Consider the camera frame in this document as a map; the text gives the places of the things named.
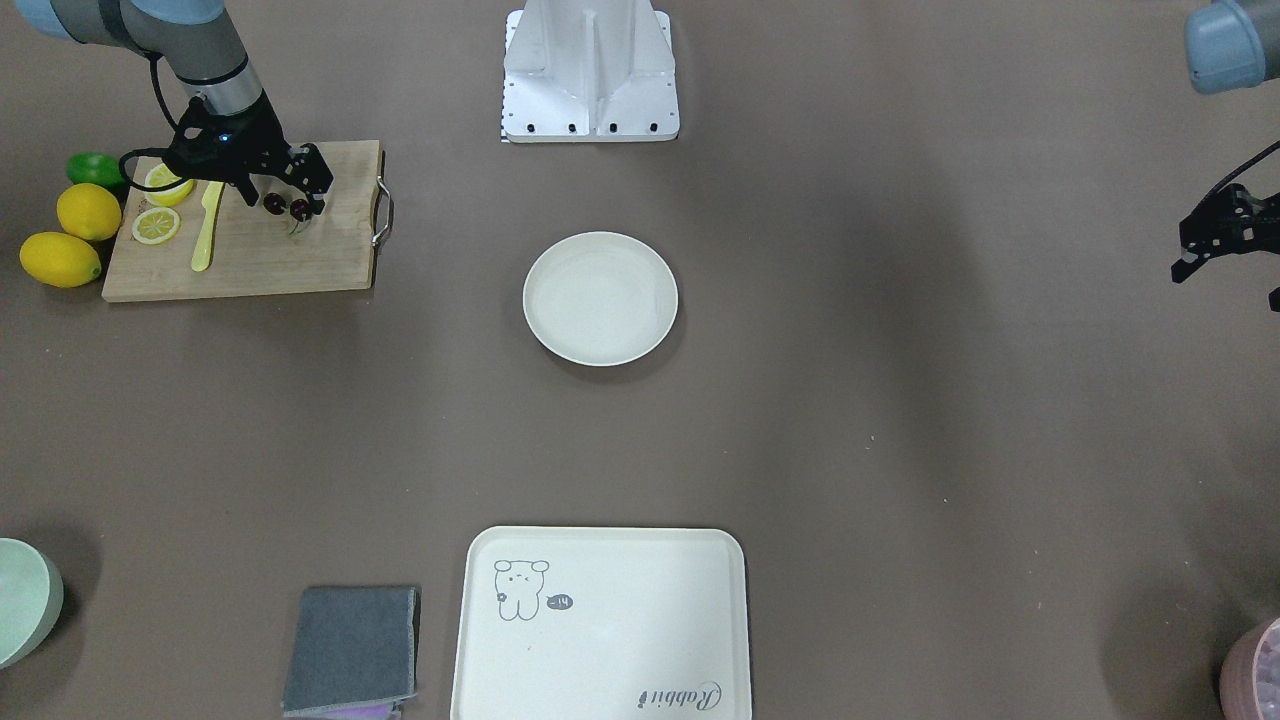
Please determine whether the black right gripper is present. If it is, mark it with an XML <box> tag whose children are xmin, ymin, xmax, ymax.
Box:
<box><xmin>163</xmin><ymin>92</ymin><xmax>334</xmax><ymax>217</ymax></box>

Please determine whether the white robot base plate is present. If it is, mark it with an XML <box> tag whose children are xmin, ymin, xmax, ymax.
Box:
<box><xmin>500</xmin><ymin>1</ymin><xmax>681</xmax><ymax>143</ymax></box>

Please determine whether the yellow plastic knife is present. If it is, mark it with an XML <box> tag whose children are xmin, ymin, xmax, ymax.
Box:
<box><xmin>189</xmin><ymin>181</ymin><xmax>225</xmax><ymax>273</ymax></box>

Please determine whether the cream round plate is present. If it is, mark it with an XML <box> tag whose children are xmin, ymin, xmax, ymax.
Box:
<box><xmin>521</xmin><ymin>231</ymin><xmax>680</xmax><ymax>366</ymax></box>

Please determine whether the pink ice bowl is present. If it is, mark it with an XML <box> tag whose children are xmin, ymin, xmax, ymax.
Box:
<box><xmin>1219</xmin><ymin>618</ymin><xmax>1279</xmax><ymax>719</ymax></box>

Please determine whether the dark red cherry with stem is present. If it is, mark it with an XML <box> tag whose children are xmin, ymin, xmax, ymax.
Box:
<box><xmin>287</xmin><ymin>199</ymin><xmax>314</xmax><ymax>236</ymax></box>

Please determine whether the lower lemon slice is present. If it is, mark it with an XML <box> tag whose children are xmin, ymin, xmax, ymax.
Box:
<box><xmin>131</xmin><ymin>208</ymin><xmax>182</xmax><ymax>246</ymax></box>

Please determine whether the upper lemon slice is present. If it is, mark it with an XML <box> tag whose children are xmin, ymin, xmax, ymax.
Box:
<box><xmin>140</xmin><ymin>161</ymin><xmax>196</xmax><ymax>208</ymax></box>

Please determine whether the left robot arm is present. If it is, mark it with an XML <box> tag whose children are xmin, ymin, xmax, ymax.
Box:
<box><xmin>1170</xmin><ymin>1</ymin><xmax>1279</xmax><ymax>284</ymax></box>

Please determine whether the grey folded cloth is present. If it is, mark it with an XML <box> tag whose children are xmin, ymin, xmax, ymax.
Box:
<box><xmin>282</xmin><ymin>585</ymin><xmax>419</xmax><ymax>719</ymax></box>

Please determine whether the whole lemon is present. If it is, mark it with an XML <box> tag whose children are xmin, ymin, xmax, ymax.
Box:
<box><xmin>20</xmin><ymin>232</ymin><xmax>102</xmax><ymax>288</ymax></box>
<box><xmin>55</xmin><ymin>183</ymin><xmax>123</xmax><ymax>243</ymax></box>

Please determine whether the bamboo cutting board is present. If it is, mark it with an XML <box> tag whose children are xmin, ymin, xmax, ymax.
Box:
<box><xmin>102</xmin><ymin>140</ymin><xmax>394</xmax><ymax>302</ymax></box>

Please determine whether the lemon slice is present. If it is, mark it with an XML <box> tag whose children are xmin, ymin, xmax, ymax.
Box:
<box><xmin>140</xmin><ymin>161</ymin><xmax>196</xmax><ymax>208</ymax></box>
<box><xmin>131</xmin><ymin>208</ymin><xmax>182</xmax><ymax>246</ymax></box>

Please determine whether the cream rabbit tray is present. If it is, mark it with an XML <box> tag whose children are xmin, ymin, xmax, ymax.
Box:
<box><xmin>451</xmin><ymin>527</ymin><xmax>754</xmax><ymax>719</ymax></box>

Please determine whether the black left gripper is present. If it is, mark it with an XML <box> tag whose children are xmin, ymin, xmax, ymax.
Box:
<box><xmin>1171</xmin><ymin>184</ymin><xmax>1280</xmax><ymax>313</ymax></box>

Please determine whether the mint green bowl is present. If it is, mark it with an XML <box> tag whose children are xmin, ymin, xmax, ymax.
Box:
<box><xmin>1</xmin><ymin>538</ymin><xmax>64</xmax><ymax>669</ymax></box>

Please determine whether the upper whole lemon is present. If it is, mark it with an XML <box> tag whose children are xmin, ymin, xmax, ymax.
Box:
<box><xmin>55</xmin><ymin>183</ymin><xmax>123</xmax><ymax>243</ymax></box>

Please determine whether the green lime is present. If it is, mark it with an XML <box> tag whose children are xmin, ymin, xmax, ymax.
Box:
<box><xmin>64</xmin><ymin>151</ymin><xmax>127</xmax><ymax>192</ymax></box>

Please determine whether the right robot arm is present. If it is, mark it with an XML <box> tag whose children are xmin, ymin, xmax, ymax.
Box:
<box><xmin>15</xmin><ymin>1</ymin><xmax>333</xmax><ymax>220</ymax></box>

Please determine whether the lower whole lemon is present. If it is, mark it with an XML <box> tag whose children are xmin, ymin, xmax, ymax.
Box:
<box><xmin>20</xmin><ymin>232</ymin><xmax>102</xmax><ymax>288</ymax></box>

